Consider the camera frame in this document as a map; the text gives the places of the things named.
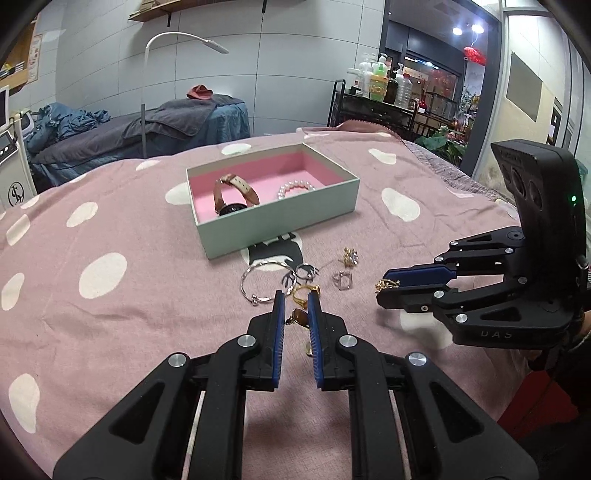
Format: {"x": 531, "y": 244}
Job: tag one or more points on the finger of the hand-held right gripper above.
{"x": 415, "y": 275}
{"x": 415, "y": 300}

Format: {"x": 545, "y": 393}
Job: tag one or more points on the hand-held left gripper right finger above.
{"x": 314, "y": 341}

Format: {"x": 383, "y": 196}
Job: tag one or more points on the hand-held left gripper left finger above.
{"x": 278, "y": 332}

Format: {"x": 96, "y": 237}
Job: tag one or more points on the amber drop earring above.
{"x": 300, "y": 317}

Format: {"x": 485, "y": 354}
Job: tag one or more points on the silver bangle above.
{"x": 254, "y": 303}

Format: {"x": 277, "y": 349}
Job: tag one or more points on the pale green jewelry box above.
{"x": 277, "y": 230}

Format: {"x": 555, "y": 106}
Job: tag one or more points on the grey quilted mattress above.
{"x": 461, "y": 175}

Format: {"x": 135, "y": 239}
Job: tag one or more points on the green potted plant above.
{"x": 441, "y": 141}

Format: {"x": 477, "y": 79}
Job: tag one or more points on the black metal rack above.
{"x": 434, "y": 122}

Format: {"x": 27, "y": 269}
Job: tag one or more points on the brown cushion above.
{"x": 355, "y": 124}

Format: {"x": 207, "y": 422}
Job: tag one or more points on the red hanging decoration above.
{"x": 475, "y": 55}

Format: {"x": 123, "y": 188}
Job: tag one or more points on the black trolley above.
{"x": 364, "y": 113}

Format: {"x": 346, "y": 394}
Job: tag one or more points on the group of bottles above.
{"x": 377, "y": 78}

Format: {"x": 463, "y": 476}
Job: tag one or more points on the grey towel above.
{"x": 180, "y": 117}

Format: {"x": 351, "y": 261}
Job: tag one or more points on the small red cloth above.
{"x": 199, "y": 92}

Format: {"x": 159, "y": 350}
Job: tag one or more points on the grey massage bed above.
{"x": 92, "y": 147}

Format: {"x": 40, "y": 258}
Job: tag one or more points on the white floor lamp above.
{"x": 146, "y": 92}

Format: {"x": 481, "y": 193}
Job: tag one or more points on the white beauty machine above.
{"x": 16, "y": 184}

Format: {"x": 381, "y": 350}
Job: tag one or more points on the crumpled blue blanket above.
{"x": 60, "y": 122}

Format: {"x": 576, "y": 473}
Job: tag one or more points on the wooden wall shelf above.
{"x": 152, "y": 10}

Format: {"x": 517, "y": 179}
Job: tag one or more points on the wooden wall cabinet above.
{"x": 18, "y": 78}

